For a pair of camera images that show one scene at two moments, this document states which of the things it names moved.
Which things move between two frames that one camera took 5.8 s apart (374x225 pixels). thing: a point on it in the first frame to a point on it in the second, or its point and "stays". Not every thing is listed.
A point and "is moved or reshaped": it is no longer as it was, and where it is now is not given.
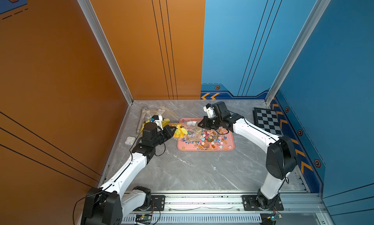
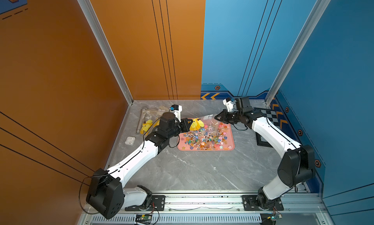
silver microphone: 140,122 stays
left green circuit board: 143,218 stays
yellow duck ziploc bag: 189,130 is moved or reshaped
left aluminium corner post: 89,12 stays
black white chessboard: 267,119 stays
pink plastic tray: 199,139 stays
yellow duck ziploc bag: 165,122 is moved or reshaped
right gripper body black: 212,123 to 235,117
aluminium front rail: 234,204 stays
